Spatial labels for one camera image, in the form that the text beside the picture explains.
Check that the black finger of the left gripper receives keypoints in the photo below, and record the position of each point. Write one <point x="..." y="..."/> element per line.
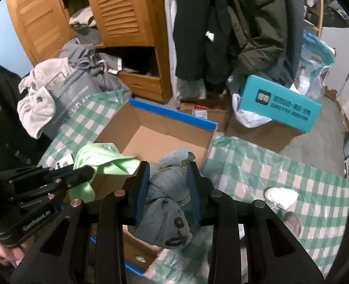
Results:
<point x="68" y="177"/>

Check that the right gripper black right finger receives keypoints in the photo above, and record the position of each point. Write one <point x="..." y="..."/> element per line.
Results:
<point x="200" y="189"/>

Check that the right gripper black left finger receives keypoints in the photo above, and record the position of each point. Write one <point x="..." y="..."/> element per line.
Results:
<point x="136" y="193"/>

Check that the light green soft cloth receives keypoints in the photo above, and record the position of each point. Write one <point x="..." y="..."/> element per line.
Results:
<point x="104" y="158"/>

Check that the grey-blue printed cloth bundle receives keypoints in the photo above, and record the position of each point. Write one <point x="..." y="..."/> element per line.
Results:
<point x="163" y="222"/>

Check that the taupe grey sock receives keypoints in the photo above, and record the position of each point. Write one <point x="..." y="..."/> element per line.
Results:
<point x="293" y="224"/>

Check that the white crumpled soft bundle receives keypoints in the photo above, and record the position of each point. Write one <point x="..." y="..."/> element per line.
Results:
<point x="281" y="197"/>

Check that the person's left hand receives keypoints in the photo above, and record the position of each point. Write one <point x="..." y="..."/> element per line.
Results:
<point x="14" y="256"/>

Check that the blue-edged cardboard box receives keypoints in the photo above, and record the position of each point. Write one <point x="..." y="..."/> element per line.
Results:
<point x="147" y="131"/>

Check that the grey towel on bag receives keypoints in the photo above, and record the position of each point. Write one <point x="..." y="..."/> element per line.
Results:
<point x="38" y="107"/>

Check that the grey printed tote bag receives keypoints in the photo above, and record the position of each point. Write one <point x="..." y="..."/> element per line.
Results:
<point x="69" y="94"/>

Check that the brown cardboard box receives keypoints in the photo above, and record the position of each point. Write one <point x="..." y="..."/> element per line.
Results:
<point x="273" y="135"/>

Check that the teal shoe box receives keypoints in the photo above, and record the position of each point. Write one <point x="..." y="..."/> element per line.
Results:
<point x="278" y="103"/>

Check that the green white checkered tablecloth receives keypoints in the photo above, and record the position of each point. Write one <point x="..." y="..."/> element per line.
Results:
<point x="239" y="168"/>

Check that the white plastic bag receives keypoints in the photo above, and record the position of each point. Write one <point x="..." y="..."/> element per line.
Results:
<point x="246" y="118"/>

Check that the dark hanging jacket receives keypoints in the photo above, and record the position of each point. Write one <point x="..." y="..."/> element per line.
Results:
<point x="220" y="40"/>

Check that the wooden louvered wardrobe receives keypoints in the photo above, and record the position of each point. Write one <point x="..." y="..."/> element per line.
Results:
<point x="134" y="28"/>

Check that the blue transparent plastic bag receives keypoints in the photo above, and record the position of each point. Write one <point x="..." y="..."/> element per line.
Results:
<point x="316" y="61"/>

